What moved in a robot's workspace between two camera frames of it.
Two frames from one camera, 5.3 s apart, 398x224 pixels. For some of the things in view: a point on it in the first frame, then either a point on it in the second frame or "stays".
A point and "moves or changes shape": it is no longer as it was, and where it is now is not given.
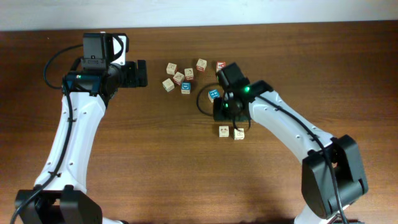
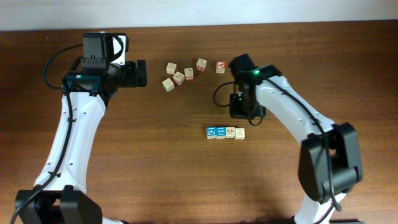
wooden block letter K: x=239 y=135 stays
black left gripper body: x=128 y=74 stays
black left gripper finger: x=142 y=79 stays
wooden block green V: x=168 y=84 stays
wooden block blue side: x=214 y=93 moves or changes shape
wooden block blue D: x=186 y=88 -> x=211 y=132
